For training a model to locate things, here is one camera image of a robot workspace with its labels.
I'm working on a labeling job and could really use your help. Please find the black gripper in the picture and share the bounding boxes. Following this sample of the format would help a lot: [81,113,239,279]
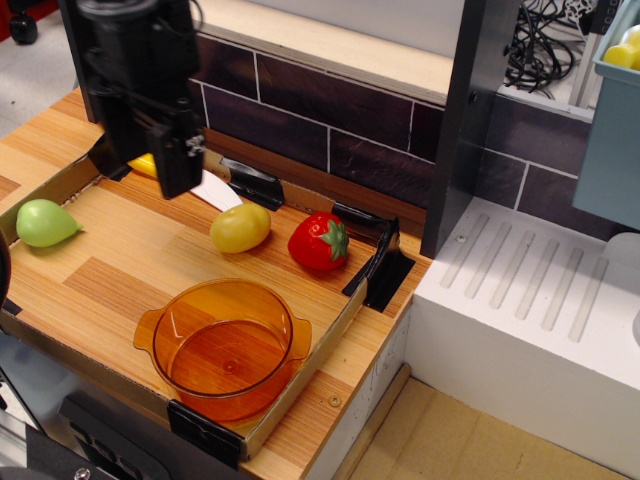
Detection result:
[79,9,205,199]

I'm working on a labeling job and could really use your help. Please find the yellow plastic potato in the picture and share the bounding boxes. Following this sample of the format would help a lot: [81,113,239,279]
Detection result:
[210,203,271,253]

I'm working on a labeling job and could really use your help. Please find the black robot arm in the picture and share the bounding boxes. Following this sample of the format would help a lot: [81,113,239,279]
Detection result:
[77,1,205,199]

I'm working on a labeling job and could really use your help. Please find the orange transparent pot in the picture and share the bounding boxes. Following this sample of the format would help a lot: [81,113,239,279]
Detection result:
[134,279,312,424]

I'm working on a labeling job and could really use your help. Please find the cardboard fence with black tape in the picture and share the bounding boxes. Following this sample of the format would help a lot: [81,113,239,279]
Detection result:
[1,133,416,474]

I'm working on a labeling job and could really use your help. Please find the green plastic pear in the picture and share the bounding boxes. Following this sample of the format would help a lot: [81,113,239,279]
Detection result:
[16,199,83,248]

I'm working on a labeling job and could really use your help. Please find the red plastic strawberry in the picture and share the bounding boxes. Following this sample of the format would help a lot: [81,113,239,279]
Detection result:
[288,212,350,271]

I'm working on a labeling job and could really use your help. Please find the black device at bottom left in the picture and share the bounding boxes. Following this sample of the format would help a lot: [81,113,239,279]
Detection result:
[0,329,174,480]

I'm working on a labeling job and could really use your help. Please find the white toy sink drainboard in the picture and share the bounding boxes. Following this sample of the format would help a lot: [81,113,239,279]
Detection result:
[405,200,639,478]

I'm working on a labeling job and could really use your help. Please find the teal plastic bin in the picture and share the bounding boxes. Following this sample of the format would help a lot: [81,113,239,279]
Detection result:
[573,1,639,229]

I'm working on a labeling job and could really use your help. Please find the yellow toy in bin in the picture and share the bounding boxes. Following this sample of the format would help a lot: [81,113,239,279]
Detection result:
[603,25,639,71]

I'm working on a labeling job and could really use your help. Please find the yellow handled white toy knife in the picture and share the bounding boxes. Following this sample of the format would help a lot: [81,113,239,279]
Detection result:
[128,153,243,212]

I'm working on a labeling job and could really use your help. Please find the dark grey vertical post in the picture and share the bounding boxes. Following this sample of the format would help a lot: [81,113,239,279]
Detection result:
[420,0,519,258]

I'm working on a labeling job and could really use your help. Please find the bundle of black cables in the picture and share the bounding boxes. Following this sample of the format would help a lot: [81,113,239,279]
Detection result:
[502,0,596,100]

